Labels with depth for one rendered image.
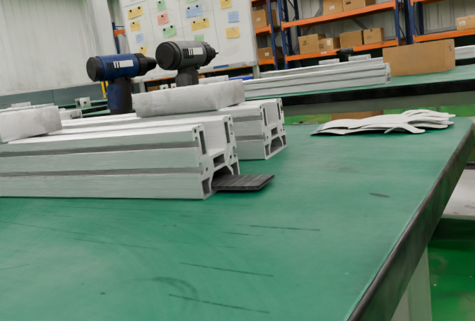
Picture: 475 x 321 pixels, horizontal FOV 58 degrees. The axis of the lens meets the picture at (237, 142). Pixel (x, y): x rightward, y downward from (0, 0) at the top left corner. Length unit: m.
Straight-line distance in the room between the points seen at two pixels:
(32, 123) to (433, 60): 1.95
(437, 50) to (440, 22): 8.60
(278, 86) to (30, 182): 1.59
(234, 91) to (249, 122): 0.10
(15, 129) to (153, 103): 0.21
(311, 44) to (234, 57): 7.15
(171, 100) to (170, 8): 3.48
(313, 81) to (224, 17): 1.89
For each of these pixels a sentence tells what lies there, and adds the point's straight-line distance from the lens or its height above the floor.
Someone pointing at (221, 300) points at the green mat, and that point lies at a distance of 0.29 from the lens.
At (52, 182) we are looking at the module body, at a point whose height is 0.80.
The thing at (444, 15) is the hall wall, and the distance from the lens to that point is 10.88.
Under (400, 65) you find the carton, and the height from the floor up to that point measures 0.83.
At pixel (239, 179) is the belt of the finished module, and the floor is 0.79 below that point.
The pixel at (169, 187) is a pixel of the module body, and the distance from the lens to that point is 0.52.
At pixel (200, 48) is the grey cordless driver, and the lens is 0.94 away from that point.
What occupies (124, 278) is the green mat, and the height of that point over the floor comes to 0.78.
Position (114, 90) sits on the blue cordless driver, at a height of 0.91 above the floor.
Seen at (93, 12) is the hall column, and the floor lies 2.49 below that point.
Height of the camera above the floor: 0.92
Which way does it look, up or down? 9 degrees down
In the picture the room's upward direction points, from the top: 8 degrees counter-clockwise
